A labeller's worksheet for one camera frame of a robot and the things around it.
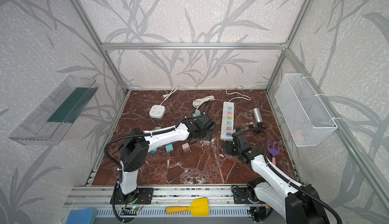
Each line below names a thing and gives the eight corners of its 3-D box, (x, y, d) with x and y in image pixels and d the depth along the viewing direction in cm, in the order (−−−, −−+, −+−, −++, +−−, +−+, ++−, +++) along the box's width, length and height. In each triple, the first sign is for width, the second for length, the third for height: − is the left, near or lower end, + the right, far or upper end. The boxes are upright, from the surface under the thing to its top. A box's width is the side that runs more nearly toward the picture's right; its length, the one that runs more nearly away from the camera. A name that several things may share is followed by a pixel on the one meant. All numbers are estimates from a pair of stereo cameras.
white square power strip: (148, 118, 106) (147, 116, 104) (151, 107, 113) (150, 104, 110) (164, 118, 106) (163, 116, 104) (166, 107, 113) (165, 104, 110)
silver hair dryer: (257, 128, 101) (258, 126, 99) (252, 110, 111) (253, 107, 108) (263, 128, 101) (265, 126, 99) (258, 110, 111) (259, 107, 108)
